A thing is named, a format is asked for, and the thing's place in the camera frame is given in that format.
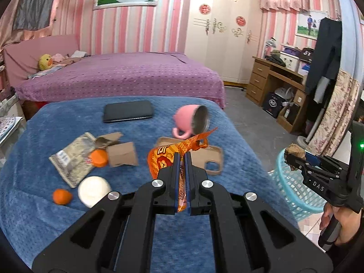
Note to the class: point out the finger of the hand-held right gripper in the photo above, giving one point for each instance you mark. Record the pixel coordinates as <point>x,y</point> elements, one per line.
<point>314,157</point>
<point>298,165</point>

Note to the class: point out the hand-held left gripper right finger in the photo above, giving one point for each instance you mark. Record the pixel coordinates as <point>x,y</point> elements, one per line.
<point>197,193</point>

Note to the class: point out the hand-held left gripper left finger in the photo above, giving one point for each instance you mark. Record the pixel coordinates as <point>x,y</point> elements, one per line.
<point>167,193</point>

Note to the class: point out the brown paper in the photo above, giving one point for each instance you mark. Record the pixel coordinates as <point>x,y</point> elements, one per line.
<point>295,150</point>

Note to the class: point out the teal plastic basket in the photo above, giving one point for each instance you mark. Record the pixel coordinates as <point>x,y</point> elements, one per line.
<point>293,193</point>

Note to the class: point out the orange snack packet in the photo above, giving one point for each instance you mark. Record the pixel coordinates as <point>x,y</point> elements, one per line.
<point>162,159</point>

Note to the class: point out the torn cardboard box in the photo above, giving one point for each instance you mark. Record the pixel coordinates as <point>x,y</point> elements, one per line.
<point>122,155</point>

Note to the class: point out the white round bun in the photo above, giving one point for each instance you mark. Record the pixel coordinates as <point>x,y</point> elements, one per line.
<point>93,192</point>

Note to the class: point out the silver snack wrapper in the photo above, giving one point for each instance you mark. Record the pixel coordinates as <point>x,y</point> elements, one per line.
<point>71,159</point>

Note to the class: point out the small orange tangerine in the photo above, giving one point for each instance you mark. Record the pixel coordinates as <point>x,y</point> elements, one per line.
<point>62,197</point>

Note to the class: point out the person's right hand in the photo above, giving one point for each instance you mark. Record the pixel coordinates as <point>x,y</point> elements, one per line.
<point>351,227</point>

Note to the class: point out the white fan stand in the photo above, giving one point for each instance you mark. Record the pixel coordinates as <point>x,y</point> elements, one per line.
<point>304,141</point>

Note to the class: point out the beige phone case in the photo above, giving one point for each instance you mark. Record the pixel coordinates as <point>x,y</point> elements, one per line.
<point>213,159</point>

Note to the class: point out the brown cardboard box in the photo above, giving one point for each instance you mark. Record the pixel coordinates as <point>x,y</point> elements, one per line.
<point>293,116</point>

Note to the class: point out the floral door curtain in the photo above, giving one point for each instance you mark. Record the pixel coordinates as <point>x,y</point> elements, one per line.
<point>338,113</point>

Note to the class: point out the small white fan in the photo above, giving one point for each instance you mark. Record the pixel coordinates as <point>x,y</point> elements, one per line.
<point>283,93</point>

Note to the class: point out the pink mug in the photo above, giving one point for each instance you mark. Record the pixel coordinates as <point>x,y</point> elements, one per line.
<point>184,118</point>

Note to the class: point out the black smartphone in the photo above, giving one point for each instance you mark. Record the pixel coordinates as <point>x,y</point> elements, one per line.
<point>128,111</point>

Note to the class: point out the wooden desk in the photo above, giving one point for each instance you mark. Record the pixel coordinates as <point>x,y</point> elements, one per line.
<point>258,82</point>

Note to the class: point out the white storage box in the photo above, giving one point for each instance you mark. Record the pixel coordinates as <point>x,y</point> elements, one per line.
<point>290,61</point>

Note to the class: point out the dark hanging jacket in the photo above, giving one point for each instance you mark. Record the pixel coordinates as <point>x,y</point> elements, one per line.
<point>327,54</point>

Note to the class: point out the dark cloth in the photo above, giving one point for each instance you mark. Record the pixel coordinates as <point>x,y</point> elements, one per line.
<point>274,59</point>

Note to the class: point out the bed with purple bedspread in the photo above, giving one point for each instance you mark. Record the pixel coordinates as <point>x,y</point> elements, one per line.
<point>113,76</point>

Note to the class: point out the white wardrobe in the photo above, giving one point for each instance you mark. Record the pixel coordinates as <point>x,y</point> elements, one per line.
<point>221,51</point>

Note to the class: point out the red paper cutout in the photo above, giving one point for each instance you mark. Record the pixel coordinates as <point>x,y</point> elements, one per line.
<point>240,21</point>
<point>204,8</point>

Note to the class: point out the beige cloth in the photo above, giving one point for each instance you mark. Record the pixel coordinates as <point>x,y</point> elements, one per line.
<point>76,56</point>

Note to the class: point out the white dotted cloth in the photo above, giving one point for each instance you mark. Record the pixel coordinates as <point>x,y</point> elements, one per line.
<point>10,128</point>

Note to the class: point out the pink plush toy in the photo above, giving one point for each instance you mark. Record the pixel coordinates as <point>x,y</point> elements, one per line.
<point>59,57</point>

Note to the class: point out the yellow duck plush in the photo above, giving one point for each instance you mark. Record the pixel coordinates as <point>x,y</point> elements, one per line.
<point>45,62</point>

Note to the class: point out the pink covered headboard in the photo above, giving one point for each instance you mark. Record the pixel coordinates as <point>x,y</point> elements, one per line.
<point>22,54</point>

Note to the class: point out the pink window curtain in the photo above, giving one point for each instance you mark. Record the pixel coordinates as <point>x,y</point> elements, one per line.
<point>8,28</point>

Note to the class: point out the grey curtain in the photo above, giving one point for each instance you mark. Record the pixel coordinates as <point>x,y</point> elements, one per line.
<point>34,2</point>

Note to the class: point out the wall poster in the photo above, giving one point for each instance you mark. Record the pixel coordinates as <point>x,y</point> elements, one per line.
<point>308,24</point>

